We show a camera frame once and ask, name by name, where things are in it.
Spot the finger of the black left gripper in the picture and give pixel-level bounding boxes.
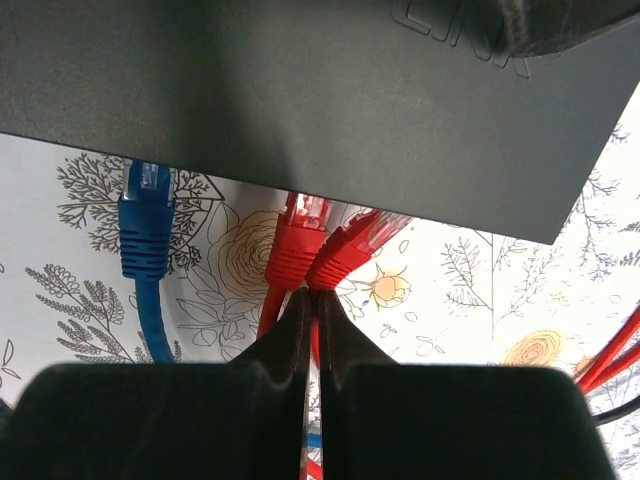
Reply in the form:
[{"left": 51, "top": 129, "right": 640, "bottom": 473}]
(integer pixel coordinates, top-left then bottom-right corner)
[{"left": 497, "top": 0, "right": 639, "bottom": 58}]

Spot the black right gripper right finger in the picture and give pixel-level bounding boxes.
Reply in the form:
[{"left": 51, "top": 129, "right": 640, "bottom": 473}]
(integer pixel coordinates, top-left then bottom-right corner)
[{"left": 318, "top": 291, "right": 615, "bottom": 479}]

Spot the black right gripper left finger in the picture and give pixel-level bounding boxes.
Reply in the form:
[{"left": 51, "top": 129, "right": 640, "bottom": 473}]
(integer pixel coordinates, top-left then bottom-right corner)
[{"left": 1, "top": 289, "right": 311, "bottom": 479}]

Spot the black network switch box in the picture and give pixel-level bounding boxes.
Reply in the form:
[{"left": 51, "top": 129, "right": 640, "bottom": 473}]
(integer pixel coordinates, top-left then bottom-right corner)
[{"left": 1, "top": 1, "right": 639, "bottom": 244}]

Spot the long red ethernet cable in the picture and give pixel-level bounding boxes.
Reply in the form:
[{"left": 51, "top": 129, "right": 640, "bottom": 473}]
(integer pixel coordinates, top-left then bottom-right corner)
[{"left": 304, "top": 209, "right": 640, "bottom": 480}]

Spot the short red ethernet cable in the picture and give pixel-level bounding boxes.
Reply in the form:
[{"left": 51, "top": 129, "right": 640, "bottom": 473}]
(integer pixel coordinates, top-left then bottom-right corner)
[{"left": 255, "top": 191, "right": 334, "bottom": 341}]

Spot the blue ethernet cable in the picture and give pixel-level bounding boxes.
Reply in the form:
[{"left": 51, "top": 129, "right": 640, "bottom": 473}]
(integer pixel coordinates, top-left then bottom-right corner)
[{"left": 117, "top": 160, "right": 184, "bottom": 364}]

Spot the floral patterned table mat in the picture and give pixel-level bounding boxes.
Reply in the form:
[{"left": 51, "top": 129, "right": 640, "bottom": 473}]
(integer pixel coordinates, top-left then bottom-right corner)
[{"left": 1, "top": 113, "right": 639, "bottom": 405}]

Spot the black ethernet cable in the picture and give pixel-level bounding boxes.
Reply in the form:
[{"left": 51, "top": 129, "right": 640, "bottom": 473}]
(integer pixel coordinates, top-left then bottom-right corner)
[{"left": 589, "top": 397, "right": 640, "bottom": 426}]

